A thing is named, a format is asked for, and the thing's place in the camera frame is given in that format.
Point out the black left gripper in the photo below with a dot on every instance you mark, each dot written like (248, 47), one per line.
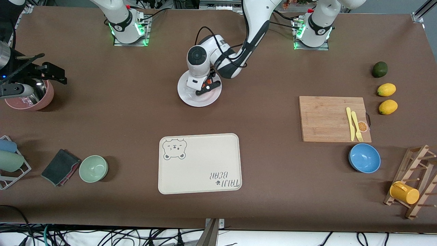
(212, 73)

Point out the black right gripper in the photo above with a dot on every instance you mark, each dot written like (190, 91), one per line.
(24, 72)

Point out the orange fruit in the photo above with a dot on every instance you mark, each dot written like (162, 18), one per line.
(206, 85)

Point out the white round plate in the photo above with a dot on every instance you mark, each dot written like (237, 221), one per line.
(186, 92)

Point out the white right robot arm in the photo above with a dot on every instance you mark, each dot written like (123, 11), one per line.
(123, 20)

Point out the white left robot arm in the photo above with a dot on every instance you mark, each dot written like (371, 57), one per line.
(256, 20)

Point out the metal scoop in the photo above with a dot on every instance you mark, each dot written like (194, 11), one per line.
(39, 91)

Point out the pink bowl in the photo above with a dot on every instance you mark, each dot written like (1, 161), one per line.
(46, 99)

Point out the brown table cover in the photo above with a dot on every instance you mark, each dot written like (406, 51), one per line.
(273, 85)

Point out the beige bear print tray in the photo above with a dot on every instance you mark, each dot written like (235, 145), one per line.
(199, 171)

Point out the blue cup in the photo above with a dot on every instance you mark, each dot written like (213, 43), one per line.
(7, 146)

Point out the dark folded cloth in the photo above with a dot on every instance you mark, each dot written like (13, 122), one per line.
(59, 167)

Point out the pale green cup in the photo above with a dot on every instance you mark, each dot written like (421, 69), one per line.
(10, 161)

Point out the pale green bowl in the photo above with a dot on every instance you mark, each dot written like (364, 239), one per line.
(93, 168)

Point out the wooden cutting board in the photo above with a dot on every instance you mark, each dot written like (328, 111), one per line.
(321, 116)

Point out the yellow plastic knife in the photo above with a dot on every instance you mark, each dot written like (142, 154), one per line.
(351, 126)

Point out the yellow plastic fork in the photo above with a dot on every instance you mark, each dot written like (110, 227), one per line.
(356, 123)

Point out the orange slice tag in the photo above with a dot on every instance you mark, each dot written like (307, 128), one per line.
(362, 126)

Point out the blue bowl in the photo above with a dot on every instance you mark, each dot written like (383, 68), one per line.
(364, 158)

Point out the dark green avocado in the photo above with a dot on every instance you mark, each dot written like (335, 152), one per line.
(380, 69)

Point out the yellow lemon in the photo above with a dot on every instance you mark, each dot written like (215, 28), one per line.
(388, 107)
(386, 90)

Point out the yellow mug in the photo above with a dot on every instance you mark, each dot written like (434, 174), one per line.
(404, 193)

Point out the wooden mug rack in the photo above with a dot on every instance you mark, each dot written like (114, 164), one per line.
(418, 184)

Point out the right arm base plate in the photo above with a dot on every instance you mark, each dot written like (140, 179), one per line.
(117, 42)

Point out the aluminium frame profile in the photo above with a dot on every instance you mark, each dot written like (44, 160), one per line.
(27, 8)
(418, 17)

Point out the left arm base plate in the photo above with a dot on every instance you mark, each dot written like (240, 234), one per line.
(324, 48)

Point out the metal table bracket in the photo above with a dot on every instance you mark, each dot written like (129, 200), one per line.
(213, 235)

